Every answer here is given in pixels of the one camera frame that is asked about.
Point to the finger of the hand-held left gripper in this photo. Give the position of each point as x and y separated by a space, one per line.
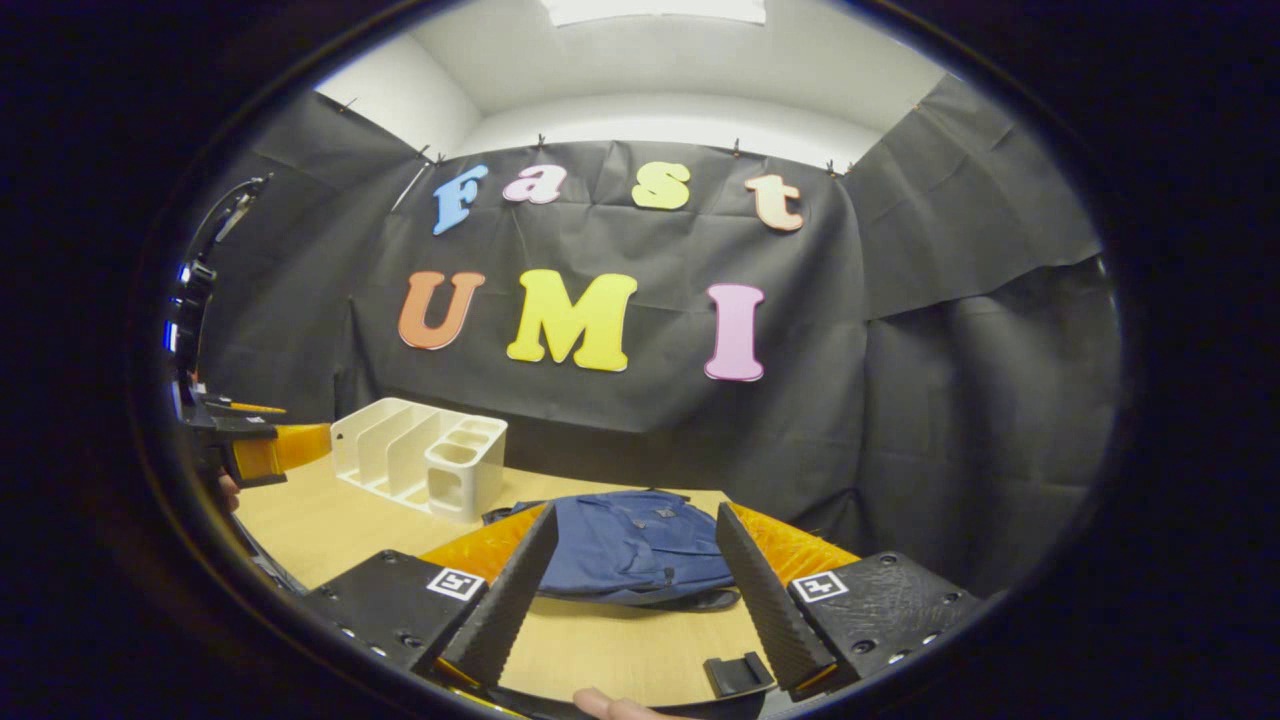
240 407
290 448

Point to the black backdrop cloth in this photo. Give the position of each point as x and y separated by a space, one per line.
650 420

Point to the white plastic bookshelf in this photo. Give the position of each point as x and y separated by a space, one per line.
470 470

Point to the ceiling light panel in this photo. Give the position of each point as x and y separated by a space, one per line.
650 10

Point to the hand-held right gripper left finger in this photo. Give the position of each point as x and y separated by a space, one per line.
510 600

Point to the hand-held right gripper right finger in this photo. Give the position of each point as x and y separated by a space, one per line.
775 610

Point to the blue schoolbag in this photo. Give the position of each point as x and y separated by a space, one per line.
630 545

